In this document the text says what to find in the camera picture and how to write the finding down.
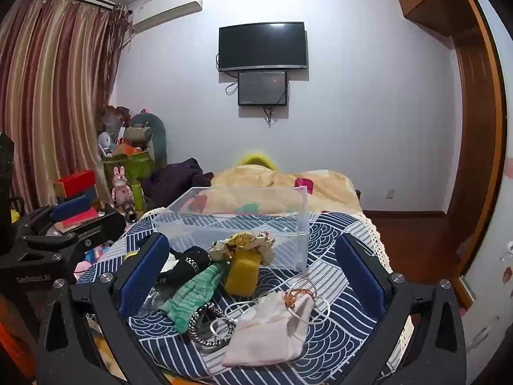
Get clear plastic storage box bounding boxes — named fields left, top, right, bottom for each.
left=153, top=185, right=310, bottom=272

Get black white braided hair tie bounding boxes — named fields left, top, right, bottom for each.
left=188, top=303, right=231, bottom=349

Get floral fabric scrunchie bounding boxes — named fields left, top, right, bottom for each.
left=209, top=230, right=276, bottom=265

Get red box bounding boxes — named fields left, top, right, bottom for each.
left=53, top=170, right=97, bottom=198

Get black wall television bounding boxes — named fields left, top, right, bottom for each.
left=218, top=22, right=308, bottom=72

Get beige printed blanket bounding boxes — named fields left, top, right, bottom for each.
left=210, top=166, right=363, bottom=215

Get yellow sponge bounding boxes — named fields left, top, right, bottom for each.
left=224, top=249, right=261, bottom=298

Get blue wave-patterned cloth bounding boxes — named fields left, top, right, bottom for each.
left=76, top=210, right=393, bottom=382

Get pink bunny toy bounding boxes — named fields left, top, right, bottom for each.
left=111, top=166, right=135, bottom=210

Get yellow fuzzy object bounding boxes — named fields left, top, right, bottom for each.
left=236, top=151, right=281, bottom=171

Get cream knitted bedspread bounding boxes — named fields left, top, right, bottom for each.
left=355, top=210, right=395, bottom=273

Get white door with stickers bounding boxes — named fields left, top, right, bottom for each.
left=457, top=0, right=513, bottom=385

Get green striped cloth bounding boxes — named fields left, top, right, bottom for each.
left=159, top=262, right=231, bottom=333

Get dark purple clothes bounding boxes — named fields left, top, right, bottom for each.
left=142, top=158, right=215, bottom=202

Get pile of toys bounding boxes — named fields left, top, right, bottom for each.
left=98, top=104, right=134, bottom=157

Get thin white cord loop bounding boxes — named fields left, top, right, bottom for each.
left=224, top=277, right=332, bottom=325

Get striped brown curtain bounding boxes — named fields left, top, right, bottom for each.
left=0, top=0, right=122, bottom=214

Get small black wall monitor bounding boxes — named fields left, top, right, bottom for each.
left=238, top=70, right=289, bottom=107

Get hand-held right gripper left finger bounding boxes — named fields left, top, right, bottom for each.
left=36, top=233, right=171, bottom=385

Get pink cloth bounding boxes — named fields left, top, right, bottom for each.
left=294, top=176, right=315, bottom=197

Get white cloth pouch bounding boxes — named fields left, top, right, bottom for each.
left=221, top=287, right=315, bottom=367

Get green box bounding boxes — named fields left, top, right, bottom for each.
left=102, top=150, right=155, bottom=182

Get colourful printed bedsheet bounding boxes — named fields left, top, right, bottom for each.
left=74, top=241, right=135, bottom=285

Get white air conditioner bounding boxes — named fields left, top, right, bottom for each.
left=130, top=0, right=203, bottom=33

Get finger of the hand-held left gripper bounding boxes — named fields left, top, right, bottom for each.
left=22, top=210, right=127, bottom=266
left=16, top=196, right=91, bottom=235

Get red book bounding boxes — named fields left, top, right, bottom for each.
left=60, top=208, right=100, bottom=232

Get green plush dinosaur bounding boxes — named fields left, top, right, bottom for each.
left=126, top=112, right=167, bottom=169

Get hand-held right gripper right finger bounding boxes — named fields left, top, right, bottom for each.
left=334, top=233, right=467, bottom=385

